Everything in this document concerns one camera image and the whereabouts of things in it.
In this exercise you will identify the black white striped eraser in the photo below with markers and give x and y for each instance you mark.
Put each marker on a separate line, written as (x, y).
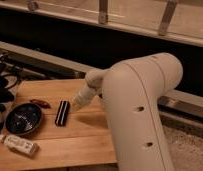
(62, 113)

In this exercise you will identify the red chili pepper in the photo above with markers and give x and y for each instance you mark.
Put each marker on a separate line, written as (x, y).
(41, 103)

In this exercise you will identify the metal frame rail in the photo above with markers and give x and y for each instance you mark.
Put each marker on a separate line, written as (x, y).
(175, 99)

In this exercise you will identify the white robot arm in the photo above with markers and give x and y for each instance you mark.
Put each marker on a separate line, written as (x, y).
(130, 90)

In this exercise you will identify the dark round bowl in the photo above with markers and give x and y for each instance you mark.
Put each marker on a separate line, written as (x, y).
(24, 119)

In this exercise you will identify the white plastic bottle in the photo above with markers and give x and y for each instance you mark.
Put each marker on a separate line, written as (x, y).
(19, 144)

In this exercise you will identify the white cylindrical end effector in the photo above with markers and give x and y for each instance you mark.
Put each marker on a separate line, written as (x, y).
(83, 98)

